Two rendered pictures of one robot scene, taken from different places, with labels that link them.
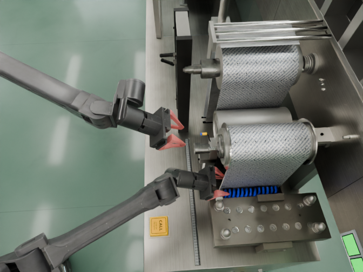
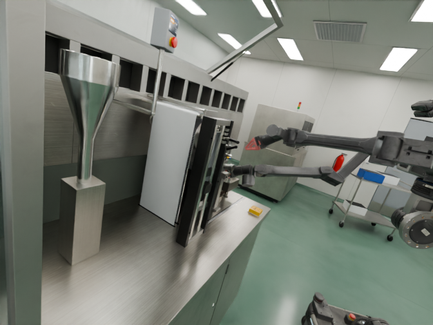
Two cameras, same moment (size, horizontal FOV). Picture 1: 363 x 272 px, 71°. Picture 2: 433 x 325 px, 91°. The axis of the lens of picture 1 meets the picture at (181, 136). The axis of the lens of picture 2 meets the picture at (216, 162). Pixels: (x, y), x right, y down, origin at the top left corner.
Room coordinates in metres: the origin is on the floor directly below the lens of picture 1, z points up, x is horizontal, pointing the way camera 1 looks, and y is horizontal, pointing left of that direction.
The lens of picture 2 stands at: (1.42, 0.44, 1.50)
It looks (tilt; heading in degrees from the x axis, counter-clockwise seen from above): 16 degrees down; 211
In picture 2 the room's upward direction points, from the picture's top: 14 degrees clockwise
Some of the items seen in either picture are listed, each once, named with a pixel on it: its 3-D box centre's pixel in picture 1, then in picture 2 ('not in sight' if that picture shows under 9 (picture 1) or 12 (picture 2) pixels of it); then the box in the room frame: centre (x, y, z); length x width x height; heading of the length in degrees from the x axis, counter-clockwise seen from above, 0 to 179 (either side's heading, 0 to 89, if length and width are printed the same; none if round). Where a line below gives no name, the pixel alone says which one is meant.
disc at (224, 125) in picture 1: (225, 145); not in sight; (0.38, -0.14, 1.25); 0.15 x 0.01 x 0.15; 4
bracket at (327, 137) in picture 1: (322, 135); not in sight; (0.40, -0.43, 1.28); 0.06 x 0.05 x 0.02; 94
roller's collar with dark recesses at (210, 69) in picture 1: (209, 68); not in sight; (0.63, -0.09, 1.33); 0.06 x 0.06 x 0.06; 4
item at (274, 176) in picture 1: (256, 177); not in sight; (0.33, -0.26, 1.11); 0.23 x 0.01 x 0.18; 94
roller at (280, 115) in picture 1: (250, 125); not in sight; (0.51, -0.25, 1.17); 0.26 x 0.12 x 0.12; 94
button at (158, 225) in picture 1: (159, 226); (255, 210); (0.20, 0.09, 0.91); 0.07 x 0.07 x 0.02; 4
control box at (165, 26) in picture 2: not in sight; (167, 32); (0.93, -0.13, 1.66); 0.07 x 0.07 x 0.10; 21
